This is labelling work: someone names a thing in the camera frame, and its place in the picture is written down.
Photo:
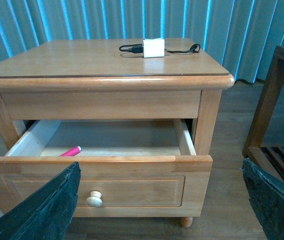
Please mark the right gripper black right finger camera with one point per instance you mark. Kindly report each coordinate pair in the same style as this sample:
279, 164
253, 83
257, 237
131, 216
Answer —
266, 197

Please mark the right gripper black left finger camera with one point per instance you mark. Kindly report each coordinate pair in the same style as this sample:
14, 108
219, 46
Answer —
46, 214

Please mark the pink marker with clear cap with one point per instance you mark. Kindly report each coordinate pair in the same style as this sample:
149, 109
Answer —
72, 152

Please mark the wooden drawer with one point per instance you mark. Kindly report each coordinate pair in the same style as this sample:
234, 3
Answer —
141, 168

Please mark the round wooden drawer knob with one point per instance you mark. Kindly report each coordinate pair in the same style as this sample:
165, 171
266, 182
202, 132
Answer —
94, 200

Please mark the dark wooden slatted rack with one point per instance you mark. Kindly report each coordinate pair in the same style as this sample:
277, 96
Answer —
269, 158

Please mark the wooden nightstand cabinet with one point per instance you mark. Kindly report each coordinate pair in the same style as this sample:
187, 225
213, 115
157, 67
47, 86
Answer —
91, 80

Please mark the grey pleated curtain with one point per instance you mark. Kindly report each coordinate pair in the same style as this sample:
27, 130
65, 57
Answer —
239, 34

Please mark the white power adapter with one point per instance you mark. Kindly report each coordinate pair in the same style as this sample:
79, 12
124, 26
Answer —
153, 48

